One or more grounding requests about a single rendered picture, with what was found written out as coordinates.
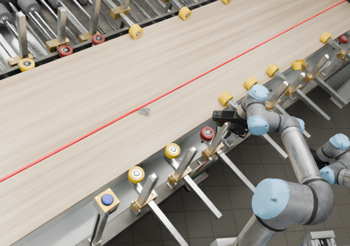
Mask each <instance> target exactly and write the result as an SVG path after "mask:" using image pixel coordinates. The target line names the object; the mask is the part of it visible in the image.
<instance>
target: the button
mask: <svg viewBox="0 0 350 246"><path fill-rule="evenodd" d="M102 201H103V203H104V204H111V203H112V201H113V196H112V195H111V194H104V195H103V197H102Z"/></svg>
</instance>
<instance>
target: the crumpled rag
mask: <svg viewBox="0 0 350 246"><path fill-rule="evenodd" d="M137 112H138V113H139V114H142V115H144V116H145V117H149V116H151V114H150V112H151V109H150V108H149V107H143V108H141V109H139V110H137Z"/></svg>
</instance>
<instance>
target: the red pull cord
mask: <svg viewBox="0 0 350 246"><path fill-rule="evenodd" d="M344 1H346V0H343V1H341V2H339V3H337V4H335V5H333V6H331V7H329V8H327V9H325V10H323V11H321V12H320V13H318V14H316V15H314V16H312V17H310V18H308V19H306V20H304V21H302V22H300V23H298V24H296V25H295V26H293V27H291V28H289V29H287V30H285V31H283V32H281V33H279V34H277V35H275V36H273V37H271V38H270V39H268V40H266V41H264V42H262V43H260V44H258V45H256V46H254V47H252V48H250V49H248V50H246V51H245V52H243V53H241V54H239V55H237V56H235V57H233V58H232V59H230V60H228V61H225V62H224V63H222V64H220V65H218V66H216V67H214V68H212V69H210V70H208V71H207V72H205V73H203V74H201V75H199V76H197V77H195V78H193V79H191V80H189V81H187V82H185V83H183V84H182V85H180V86H178V87H176V88H174V89H172V90H170V91H168V92H166V93H164V94H162V95H160V96H158V97H157V98H155V99H153V100H151V101H149V102H147V103H145V104H143V105H141V106H139V107H137V108H135V109H133V110H132V111H130V112H128V113H126V114H124V115H122V116H120V117H118V118H116V119H114V120H112V121H110V122H108V123H107V124H105V125H103V126H101V127H99V128H97V129H95V130H93V131H91V132H89V133H87V134H85V135H83V136H82V137H80V138H78V139H76V140H74V141H72V142H70V143H68V144H66V145H64V146H62V147H60V148H58V149H57V150H55V151H53V152H51V153H49V154H47V155H45V156H43V157H41V158H39V159H37V160H35V161H33V162H32V163H30V164H28V165H26V166H24V167H22V168H20V169H19V170H17V171H15V172H13V173H11V174H9V175H7V176H5V177H3V178H1V179H0V183H1V182H3V181H4V180H6V179H8V178H10V177H12V176H14V175H16V174H18V173H20V172H22V171H23V170H25V169H27V168H29V167H31V166H33V165H35V164H37V163H39V162H41V161H42V160H44V159H46V158H48V157H50V156H52V155H54V154H56V153H58V152H60V151H62V150H63V149H65V148H67V147H69V146H71V145H73V144H75V143H77V142H79V141H81V140H82V139H84V138H86V137H88V136H90V135H92V134H94V133H96V132H98V131H100V130H101V129H103V128H105V127H107V126H109V125H111V124H113V123H115V122H117V121H119V120H120V119H122V118H124V117H126V116H128V115H130V114H131V113H134V112H136V111H137V110H139V109H141V108H143V107H145V106H147V105H149V104H150V103H152V102H154V101H156V100H158V99H160V98H162V97H164V96H166V95H168V94H169V93H171V92H173V91H175V90H177V89H179V88H181V87H183V86H185V85H187V84H188V83H190V82H192V81H194V80H196V79H198V78H200V77H202V76H204V75H206V74H208V73H209V72H211V71H213V70H215V69H217V68H219V67H221V66H223V65H225V64H227V63H228V62H230V61H232V60H234V59H236V58H238V57H240V56H242V55H244V54H246V53H247V52H249V51H251V50H253V49H255V48H257V47H259V46H261V45H263V44H265V43H266V42H268V41H270V40H272V39H274V38H276V37H278V36H280V35H282V34H284V33H286V32H287V31H289V30H291V29H293V28H295V27H297V26H299V25H300V24H302V23H304V22H306V21H308V20H310V19H312V18H314V17H315V16H317V15H319V14H321V13H323V12H325V11H327V10H329V9H331V8H333V7H334V6H336V5H338V4H340V3H342V2H344Z"/></svg>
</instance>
